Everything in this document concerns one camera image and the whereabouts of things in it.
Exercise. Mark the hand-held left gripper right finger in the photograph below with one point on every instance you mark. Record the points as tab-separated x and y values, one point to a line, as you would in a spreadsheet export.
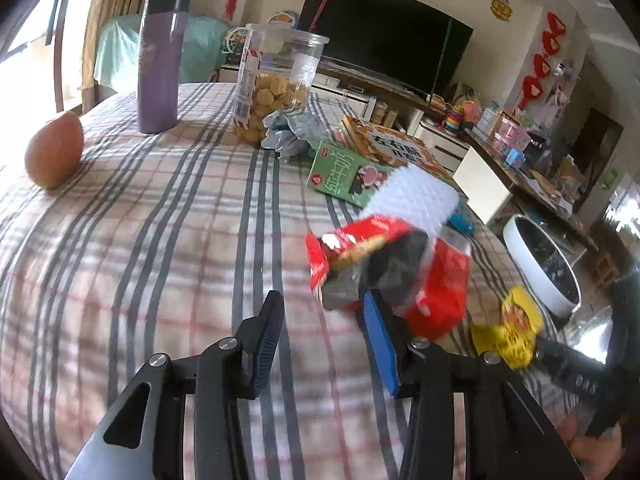
382	345

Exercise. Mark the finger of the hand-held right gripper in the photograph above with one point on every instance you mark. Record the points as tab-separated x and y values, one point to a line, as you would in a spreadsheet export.
550	352

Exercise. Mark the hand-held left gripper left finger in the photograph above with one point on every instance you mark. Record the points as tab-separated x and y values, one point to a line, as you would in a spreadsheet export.
267	340

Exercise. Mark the yellow snack bag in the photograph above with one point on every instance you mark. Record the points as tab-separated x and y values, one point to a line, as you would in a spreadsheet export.
510	332

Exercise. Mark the white trash bin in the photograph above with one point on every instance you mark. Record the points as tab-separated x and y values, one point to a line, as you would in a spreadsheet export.
542	265

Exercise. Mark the red snack wrapper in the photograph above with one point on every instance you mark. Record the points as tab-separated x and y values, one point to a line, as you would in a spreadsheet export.
350	250

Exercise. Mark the small blue wrapper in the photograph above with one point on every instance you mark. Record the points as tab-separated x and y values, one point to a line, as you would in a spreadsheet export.
461	221

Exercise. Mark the white bubble wrap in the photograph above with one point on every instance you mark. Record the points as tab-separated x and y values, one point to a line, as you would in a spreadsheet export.
415	195

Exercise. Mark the grey wrapper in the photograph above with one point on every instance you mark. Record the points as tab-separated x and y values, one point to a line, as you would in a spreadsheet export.
295	130

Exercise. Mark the person's right hand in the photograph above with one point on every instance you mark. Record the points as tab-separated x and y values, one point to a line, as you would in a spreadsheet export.
590	452

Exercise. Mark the cluttered side table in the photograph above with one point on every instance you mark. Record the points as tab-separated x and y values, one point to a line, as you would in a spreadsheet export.
530	185

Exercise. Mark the green drink box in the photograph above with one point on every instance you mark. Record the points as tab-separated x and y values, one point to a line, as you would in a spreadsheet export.
345	175

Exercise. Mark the orange picture book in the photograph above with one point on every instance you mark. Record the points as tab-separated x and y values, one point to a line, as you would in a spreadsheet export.
395	145

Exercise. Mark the white television stand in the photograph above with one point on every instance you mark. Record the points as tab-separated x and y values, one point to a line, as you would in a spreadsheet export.
440	145

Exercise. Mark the dark wooden door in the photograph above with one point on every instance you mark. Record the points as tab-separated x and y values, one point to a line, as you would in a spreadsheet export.
597	145

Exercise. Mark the pink toy box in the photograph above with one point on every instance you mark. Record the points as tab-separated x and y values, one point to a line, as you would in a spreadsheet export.
510	135

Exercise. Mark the clear cookie jar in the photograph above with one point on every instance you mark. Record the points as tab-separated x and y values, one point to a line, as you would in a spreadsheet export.
267	95

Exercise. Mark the red apple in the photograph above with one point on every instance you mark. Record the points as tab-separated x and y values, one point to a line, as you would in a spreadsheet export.
55	150

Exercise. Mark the purple thermos bottle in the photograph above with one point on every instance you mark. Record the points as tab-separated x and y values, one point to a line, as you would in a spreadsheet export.
159	70

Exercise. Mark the toy ferris wheel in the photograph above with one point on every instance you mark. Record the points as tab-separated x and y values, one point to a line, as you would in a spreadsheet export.
234	42

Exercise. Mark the black television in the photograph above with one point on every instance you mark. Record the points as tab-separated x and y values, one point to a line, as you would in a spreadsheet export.
385	35

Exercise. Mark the colourful toy house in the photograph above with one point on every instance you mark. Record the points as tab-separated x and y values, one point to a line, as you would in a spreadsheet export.
282	18

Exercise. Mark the teal covered armchair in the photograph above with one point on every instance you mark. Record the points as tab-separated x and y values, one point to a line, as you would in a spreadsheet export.
117	50

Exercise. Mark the beige curtain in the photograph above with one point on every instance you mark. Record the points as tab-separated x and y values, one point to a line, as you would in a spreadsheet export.
115	10

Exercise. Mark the white wall camera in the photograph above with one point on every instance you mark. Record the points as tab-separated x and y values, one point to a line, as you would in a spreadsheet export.
561	68

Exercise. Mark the cartoon figure wall sticker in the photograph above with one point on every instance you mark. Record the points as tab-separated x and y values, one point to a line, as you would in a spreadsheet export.
500	9

